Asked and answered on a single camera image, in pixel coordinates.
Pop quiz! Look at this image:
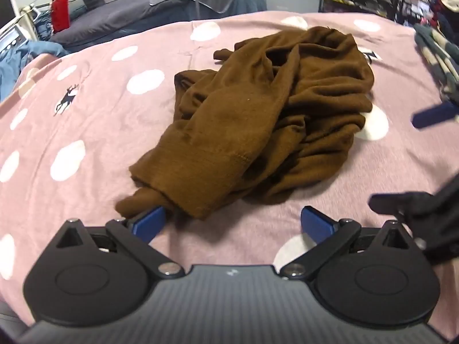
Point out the brown knit sweater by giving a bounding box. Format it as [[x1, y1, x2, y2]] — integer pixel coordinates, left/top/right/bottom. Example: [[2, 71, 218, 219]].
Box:
[[115, 26, 374, 219]]

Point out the pink polka dot bedsheet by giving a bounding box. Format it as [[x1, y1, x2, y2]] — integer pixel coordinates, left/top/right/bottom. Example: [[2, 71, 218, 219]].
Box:
[[1, 11, 458, 325]]

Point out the blue garment pile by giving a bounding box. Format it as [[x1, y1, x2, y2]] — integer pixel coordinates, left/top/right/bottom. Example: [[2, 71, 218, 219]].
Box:
[[0, 40, 69, 101]]

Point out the red black chair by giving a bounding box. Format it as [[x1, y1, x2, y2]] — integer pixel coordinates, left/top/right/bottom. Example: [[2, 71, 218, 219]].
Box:
[[50, 0, 106, 34]]

